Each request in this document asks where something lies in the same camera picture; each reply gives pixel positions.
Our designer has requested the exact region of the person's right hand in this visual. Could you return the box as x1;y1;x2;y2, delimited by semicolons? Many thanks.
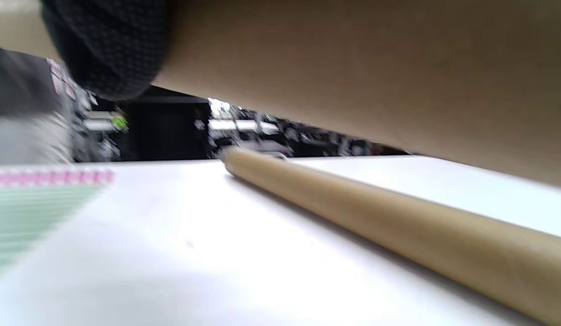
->
40;0;172;100

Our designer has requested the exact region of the green striped mouse pad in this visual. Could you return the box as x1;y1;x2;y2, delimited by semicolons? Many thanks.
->
0;165;116;281

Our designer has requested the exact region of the brown cardboard mailing tube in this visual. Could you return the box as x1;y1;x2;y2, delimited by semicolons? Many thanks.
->
0;0;561;188
222;147;561;326

